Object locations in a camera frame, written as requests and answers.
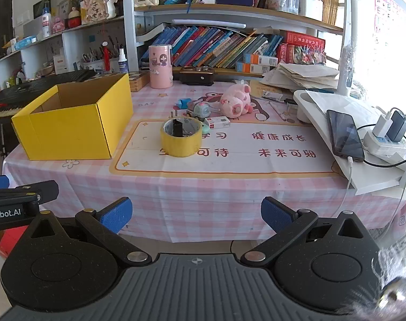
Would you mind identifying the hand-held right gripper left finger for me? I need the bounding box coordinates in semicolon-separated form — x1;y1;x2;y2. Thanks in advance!
24;197;153;265

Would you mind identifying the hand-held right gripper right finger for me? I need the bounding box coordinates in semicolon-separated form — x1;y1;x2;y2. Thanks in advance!
240;197;379;265

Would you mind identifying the yellow cardboard box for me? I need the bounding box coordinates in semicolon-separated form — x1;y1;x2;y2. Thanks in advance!
11;73;134;160

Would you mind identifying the yellow tape roll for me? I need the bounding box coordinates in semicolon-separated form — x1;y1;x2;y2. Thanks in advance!
160;118;202;158

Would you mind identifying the white red eraser box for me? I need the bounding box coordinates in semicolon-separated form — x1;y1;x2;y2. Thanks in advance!
204;117;231;129

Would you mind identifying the red cardboard box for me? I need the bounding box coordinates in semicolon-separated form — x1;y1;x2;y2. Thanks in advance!
0;226;29;259

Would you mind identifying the printed desk mat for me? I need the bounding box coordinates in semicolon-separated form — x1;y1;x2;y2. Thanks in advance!
113;120;345;176

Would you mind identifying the black electronic keyboard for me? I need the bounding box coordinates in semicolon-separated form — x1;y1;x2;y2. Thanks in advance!
0;70;97;120

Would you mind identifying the white board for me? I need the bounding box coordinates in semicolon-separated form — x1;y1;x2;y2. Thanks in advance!
303;91;406;196

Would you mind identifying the pen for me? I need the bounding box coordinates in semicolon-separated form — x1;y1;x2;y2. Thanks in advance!
268;100;288;121

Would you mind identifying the black smartphone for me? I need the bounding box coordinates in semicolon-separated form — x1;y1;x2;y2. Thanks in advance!
326;110;366;163

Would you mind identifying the white power strip with chargers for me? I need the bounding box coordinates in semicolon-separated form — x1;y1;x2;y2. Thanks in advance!
355;100;406;168

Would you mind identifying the pink plush pig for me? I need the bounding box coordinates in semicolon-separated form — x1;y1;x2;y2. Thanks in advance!
220;83;252;119

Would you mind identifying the grey fuzzy fabric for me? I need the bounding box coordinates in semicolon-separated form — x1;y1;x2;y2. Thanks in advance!
350;241;406;319

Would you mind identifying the teal toy car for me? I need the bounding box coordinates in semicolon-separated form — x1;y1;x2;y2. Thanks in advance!
187;103;210;121

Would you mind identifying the wooden checkered box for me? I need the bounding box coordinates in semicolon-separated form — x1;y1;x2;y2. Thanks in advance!
129;72;151;93

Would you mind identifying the brush holder with brushes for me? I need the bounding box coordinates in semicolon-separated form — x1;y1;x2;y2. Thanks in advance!
80;40;121;73

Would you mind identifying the white charger plug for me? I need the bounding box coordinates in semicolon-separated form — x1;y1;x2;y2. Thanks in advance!
372;113;394;137

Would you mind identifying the blue tissue pack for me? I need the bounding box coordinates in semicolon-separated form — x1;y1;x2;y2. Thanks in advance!
14;36;37;50

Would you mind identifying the stack of papers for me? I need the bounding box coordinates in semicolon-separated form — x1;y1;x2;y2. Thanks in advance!
259;62;340;91

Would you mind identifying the white spray bottle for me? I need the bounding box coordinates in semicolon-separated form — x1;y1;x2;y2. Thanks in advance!
118;48;129;74

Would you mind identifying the dark blue charger plug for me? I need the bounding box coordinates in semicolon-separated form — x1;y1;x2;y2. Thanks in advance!
386;110;406;143

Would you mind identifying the white low shelf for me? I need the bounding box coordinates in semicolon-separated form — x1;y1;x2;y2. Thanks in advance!
0;16;130;85

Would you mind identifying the pink cylinder container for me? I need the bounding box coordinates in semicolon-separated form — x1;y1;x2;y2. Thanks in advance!
148;44;173;89

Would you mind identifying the dark brown box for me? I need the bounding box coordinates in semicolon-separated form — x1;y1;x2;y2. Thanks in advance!
179;67;216;86

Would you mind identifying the clear bottle blue label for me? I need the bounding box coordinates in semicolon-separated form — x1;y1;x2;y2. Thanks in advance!
42;2;53;39

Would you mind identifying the red printed box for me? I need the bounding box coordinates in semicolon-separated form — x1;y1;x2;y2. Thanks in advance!
277;31;326;66

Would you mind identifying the row of colourful books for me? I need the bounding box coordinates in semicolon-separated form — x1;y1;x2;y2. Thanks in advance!
138;25;284;69

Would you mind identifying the white wooden bookshelf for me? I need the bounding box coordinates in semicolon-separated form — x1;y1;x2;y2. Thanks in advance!
122;0;358;98

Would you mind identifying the pink floral ornament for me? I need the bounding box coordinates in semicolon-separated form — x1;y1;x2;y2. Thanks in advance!
80;0;118;25

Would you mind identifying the white pen organiser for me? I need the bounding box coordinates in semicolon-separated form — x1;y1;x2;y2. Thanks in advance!
276;0;324;22

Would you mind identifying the row of yellow books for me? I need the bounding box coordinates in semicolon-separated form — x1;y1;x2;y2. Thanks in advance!
321;0;342;26

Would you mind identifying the white charging cable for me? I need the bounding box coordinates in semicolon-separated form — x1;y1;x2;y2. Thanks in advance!
337;155;357;223

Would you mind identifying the black picture frame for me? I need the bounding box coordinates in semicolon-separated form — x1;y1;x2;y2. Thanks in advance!
33;0;51;17

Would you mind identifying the wall poster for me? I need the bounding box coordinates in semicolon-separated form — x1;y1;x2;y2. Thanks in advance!
373;0;406;48

